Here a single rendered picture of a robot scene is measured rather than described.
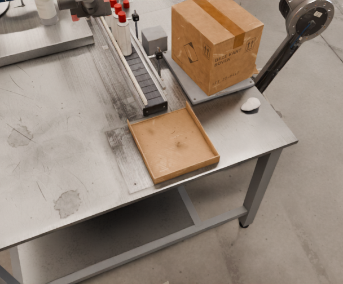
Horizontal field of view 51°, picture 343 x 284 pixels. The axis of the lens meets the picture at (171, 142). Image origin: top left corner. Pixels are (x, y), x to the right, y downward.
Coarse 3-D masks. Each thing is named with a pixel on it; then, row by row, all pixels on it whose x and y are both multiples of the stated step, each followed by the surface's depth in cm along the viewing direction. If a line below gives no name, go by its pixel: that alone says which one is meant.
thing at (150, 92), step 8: (104, 16) 184; (128, 56) 165; (136, 56) 165; (128, 64) 162; (136, 64) 162; (136, 72) 158; (144, 72) 158; (144, 80) 156; (152, 80) 155; (136, 88) 152; (144, 88) 152; (152, 88) 152; (152, 96) 149; (160, 96) 149; (152, 104) 147
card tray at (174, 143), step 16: (176, 112) 150; (192, 112) 145; (144, 128) 145; (160, 128) 145; (176, 128) 145; (192, 128) 145; (144, 144) 140; (160, 144) 140; (176, 144) 140; (192, 144) 140; (208, 144) 140; (144, 160) 133; (160, 160) 135; (176, 160) 135; (192, 160) 135; (208, 160) 132; (160, 176) 127; (176, 176) 131
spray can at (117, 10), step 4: (116, 4) 154; (120, 4) 154; (116, 8) 153; (120, 8) 154; (116, 12) 155; (116, 16) 156; (116, 20) 157; (116, 24) 159; (116, 28) 161; (116, 32) 163; (116, 36) 165
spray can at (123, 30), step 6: (120, 12) 151; (120, 18) 151; (120, 24) 152; (126, 24) 153; (120, 30) 154; (126, 30) 155; (120, 36) 157; (126, 36) 157; (120, 42) 160; (126, 42) 159; (120, 48) 164; (126, 48) 162; (126, 54) 164
